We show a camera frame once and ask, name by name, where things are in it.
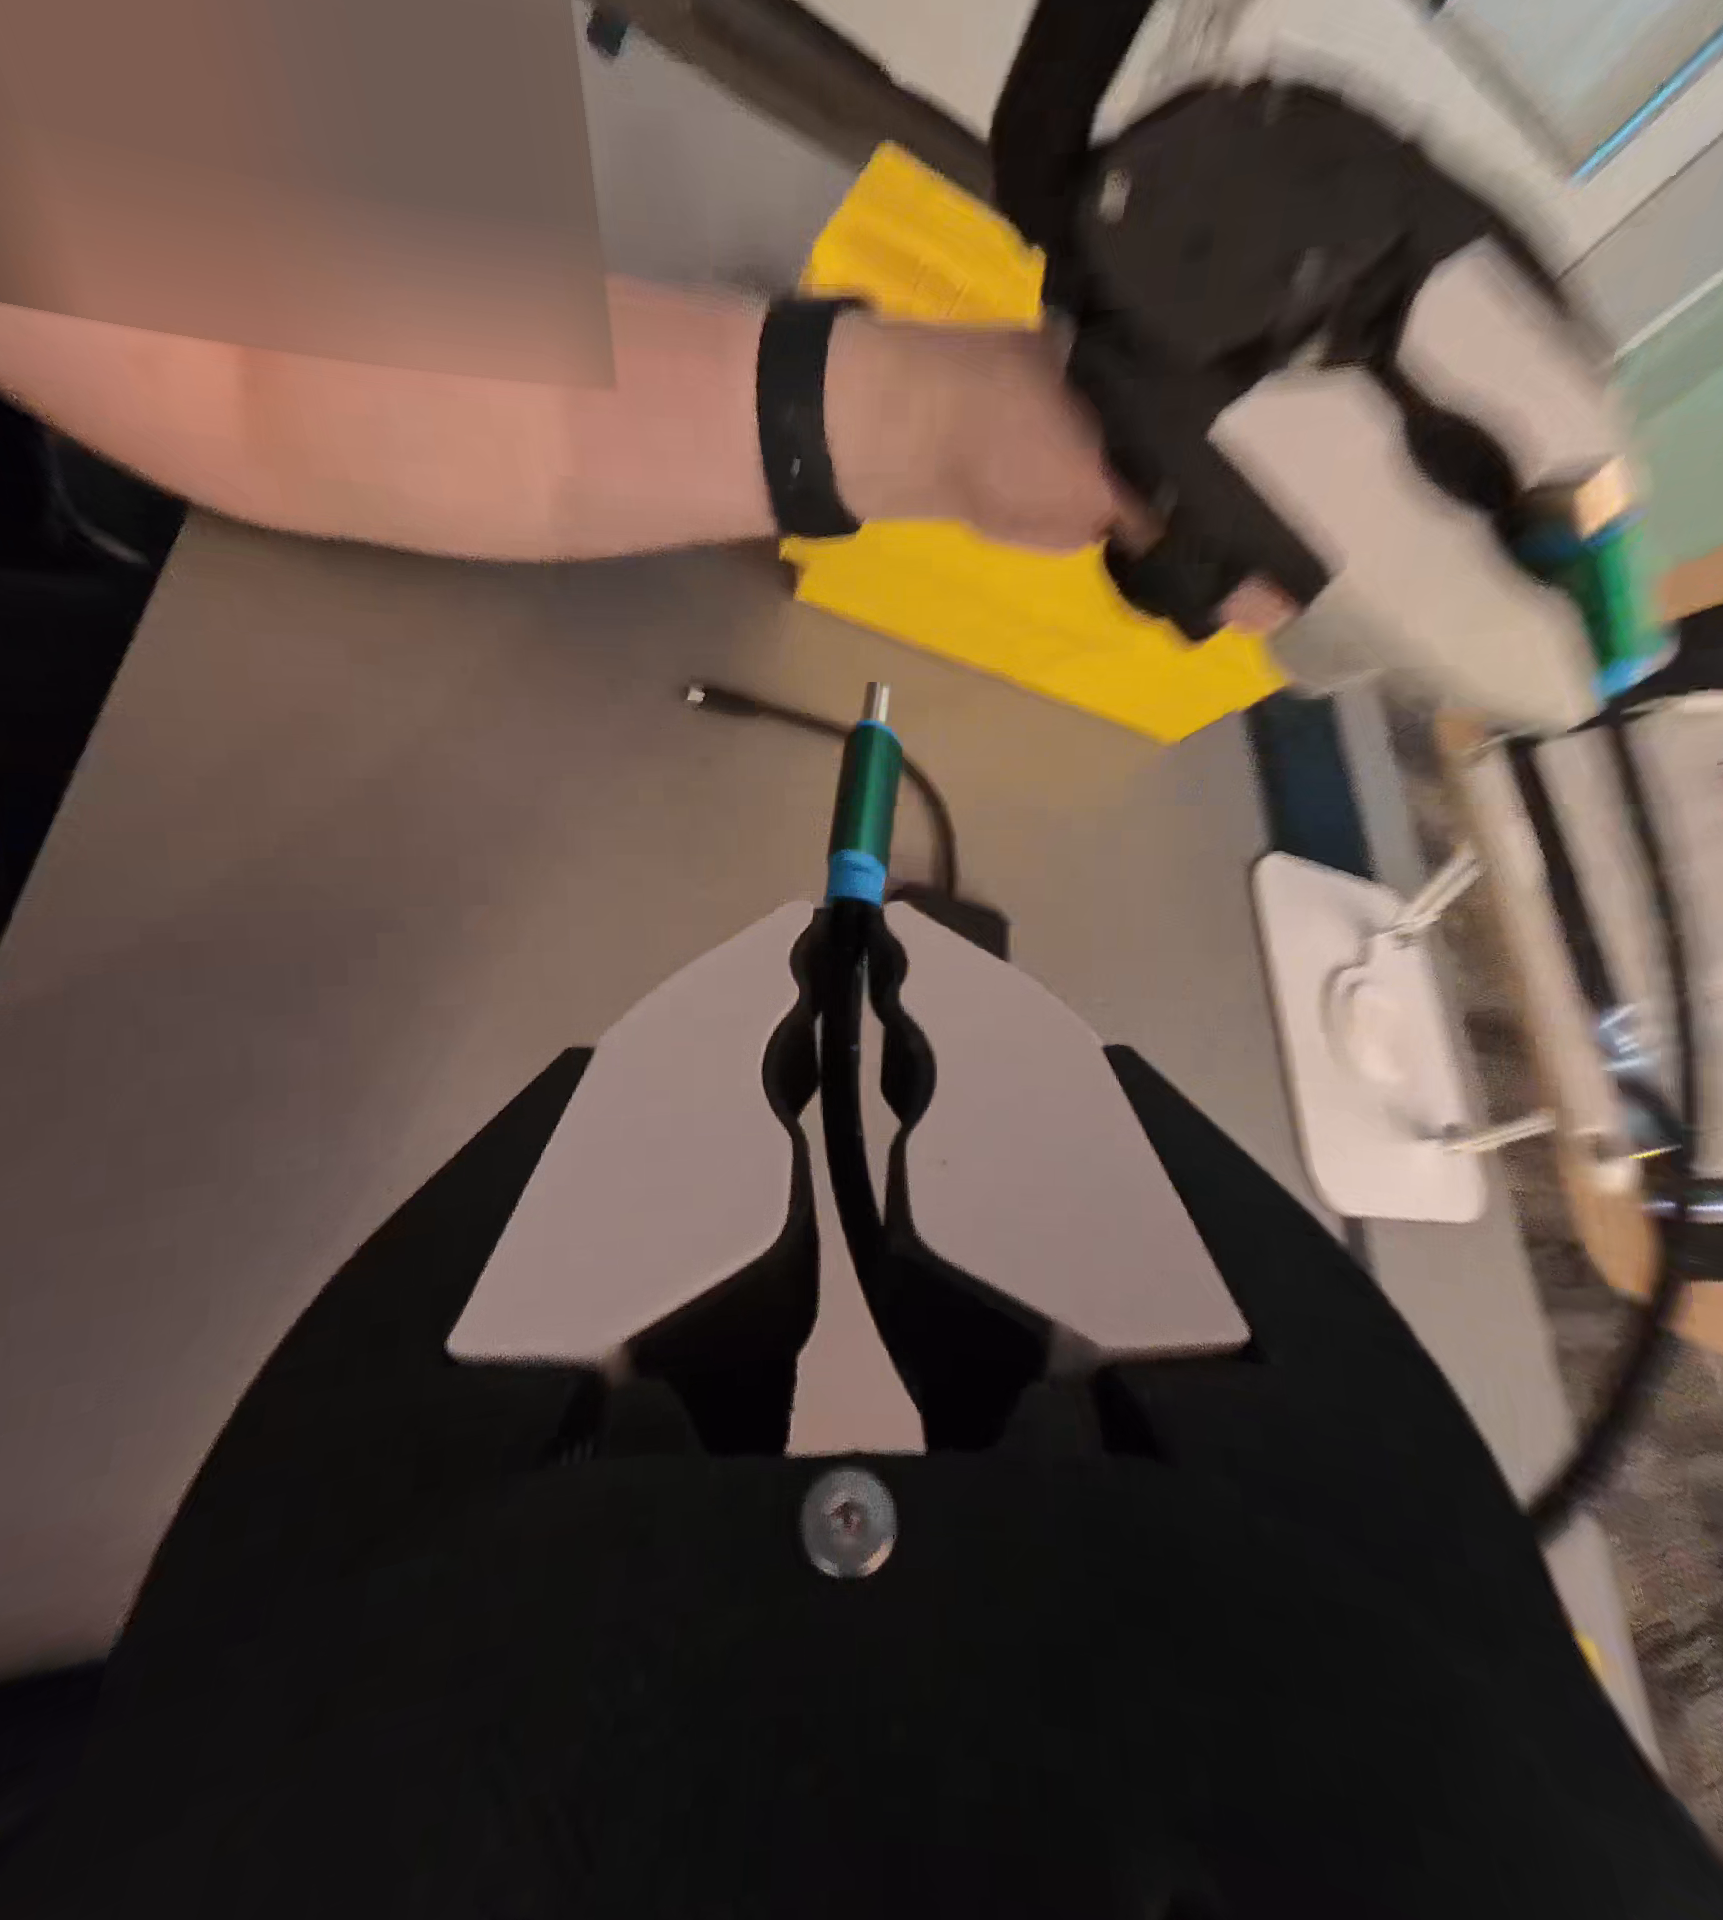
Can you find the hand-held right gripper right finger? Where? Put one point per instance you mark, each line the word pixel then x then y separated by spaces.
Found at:
pixel 1056 1201

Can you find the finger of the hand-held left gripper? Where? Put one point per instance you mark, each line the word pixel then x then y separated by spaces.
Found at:
pixel 1401 601
pixel 1535 377

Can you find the silver hdmi adapter hub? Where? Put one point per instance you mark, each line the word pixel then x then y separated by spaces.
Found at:
pixel 975 920

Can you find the black wristband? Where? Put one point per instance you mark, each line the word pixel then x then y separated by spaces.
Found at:
pixel 801 422

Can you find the yellow plastic bin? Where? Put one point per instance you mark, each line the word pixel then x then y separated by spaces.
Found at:
pixel 979 613

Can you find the wood framed display stand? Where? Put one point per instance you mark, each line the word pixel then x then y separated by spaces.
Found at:
pixel 1370 1050

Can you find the person's left hand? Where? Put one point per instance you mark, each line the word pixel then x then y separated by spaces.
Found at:
pixel 979 434

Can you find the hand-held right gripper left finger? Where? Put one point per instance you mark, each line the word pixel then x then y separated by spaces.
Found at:
pixel 649 1201

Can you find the person's left forearm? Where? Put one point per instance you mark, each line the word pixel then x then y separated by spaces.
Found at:
pixel 500 465

